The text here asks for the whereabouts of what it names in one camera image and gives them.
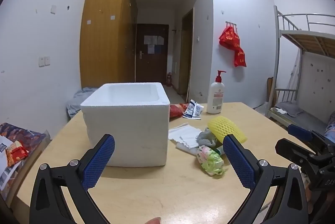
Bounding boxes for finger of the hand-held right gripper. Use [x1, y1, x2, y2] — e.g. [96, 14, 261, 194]
[287, 124, 331, 151]
[275, 138, 316, 165]

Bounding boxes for grey pillow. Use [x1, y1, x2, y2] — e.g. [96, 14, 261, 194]
[275, 102, 304, 118]

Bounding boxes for white foam box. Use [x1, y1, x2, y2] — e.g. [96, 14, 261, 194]
[80, 82, 170, 167]

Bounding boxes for white face mask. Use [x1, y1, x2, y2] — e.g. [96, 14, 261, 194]
[168, 123, 203, 148]

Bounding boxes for red plastic packet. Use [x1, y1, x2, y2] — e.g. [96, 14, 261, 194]
[170, 103, 189, 119]

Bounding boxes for printed paper sheet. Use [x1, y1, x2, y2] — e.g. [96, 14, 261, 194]
[0, 135, 24, 192]

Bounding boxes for wooden side door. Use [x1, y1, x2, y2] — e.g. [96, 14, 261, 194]
[178, 7, 195, 96]

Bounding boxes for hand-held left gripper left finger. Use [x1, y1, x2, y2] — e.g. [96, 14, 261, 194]
[30, 134, 116, 224]

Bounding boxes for red printed plastic bag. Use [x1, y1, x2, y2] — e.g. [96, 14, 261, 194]
[219, 26, 247, 67]

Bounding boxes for green white plastic wrapper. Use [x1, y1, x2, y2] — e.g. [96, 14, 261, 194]
[197, 145, 229, 177]

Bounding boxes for wooden board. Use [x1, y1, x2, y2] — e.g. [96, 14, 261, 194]
[267, 77, 278, 109]

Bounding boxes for yellow foam fruit net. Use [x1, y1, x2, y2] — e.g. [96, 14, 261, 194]
[207, 116, 247, 143]

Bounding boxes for person's right forearm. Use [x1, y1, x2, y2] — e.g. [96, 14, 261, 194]
[306, 187, 335, 224]

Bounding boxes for blue white sachet strip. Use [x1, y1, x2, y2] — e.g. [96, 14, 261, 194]
[182, 99, 197, 118]
[193, 104, 205, 120]

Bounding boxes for patterned side table with papers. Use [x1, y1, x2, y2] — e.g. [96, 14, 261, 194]
[0, 122, 50, 201]

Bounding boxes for grey sock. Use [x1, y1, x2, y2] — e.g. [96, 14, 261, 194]
[196, 128, 218, 147]

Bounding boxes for metal bunk bed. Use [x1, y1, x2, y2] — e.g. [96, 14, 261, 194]
[265, 5, 335, 135]

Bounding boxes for blue grey cloth pile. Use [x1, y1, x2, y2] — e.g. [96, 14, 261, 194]
[66, 87, 99, 120]

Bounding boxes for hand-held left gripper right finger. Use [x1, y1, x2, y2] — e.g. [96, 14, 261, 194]
[222, 134, 309, 224]

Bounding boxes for paper notices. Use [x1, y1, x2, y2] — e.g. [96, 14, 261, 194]
[144, 35, 164, 54]

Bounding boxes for dark brown door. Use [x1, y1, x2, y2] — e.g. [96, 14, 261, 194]
[135, 23, 169, 85]

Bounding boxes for white lotion pump bottle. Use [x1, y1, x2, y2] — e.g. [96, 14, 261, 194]
[206, 70, 225, 114]

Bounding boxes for wooden wardrobe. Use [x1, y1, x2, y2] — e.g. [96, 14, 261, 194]
[80, 0, 138, 88]

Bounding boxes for orange red snack packet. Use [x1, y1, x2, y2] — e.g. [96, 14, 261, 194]
[5, 141, 29, 167]

